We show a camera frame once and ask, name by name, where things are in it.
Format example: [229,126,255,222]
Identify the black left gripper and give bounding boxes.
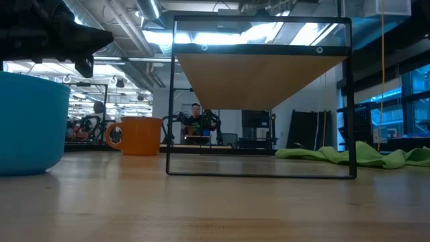
[33,0,114,64]

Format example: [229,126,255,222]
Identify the orange mug with handle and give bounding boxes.
[105,116,163,156]

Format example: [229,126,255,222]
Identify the teal blue bowl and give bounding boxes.
[0,71,71,177]

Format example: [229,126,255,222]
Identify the black metal shelf wooden top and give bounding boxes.
[165,15,357,180]

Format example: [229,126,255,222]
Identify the person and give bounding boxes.
[183,103,218,145]

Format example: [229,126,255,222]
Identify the black monitor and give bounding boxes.
[241,110,271,129]

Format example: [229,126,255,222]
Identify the black leaning panels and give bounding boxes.
[287,110,332,151]

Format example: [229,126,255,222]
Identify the black pegboard rack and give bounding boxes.
[337,103,372,146]

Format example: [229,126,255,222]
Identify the green cloth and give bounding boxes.
[275,140,430,169]

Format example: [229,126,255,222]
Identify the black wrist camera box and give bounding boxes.
[74,54,95,79]

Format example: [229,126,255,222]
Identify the silver ceiling air duct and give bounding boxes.
[135,0,163,21]

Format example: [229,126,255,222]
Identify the yellow hanging cable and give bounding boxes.
[376,0,386,152]

